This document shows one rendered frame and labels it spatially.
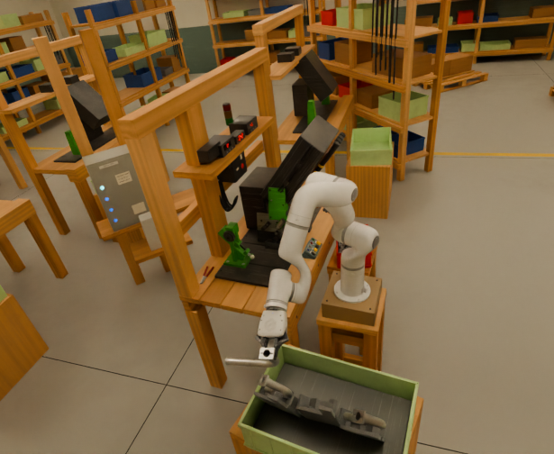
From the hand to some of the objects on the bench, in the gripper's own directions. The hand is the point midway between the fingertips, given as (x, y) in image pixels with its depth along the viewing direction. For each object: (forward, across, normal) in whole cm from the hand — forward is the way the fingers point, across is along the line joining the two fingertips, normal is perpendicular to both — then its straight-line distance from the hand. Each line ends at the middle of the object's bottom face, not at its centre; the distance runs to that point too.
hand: (269, 352), depth 139 cm
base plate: (-105, +44, -82) cm, 140 cm away
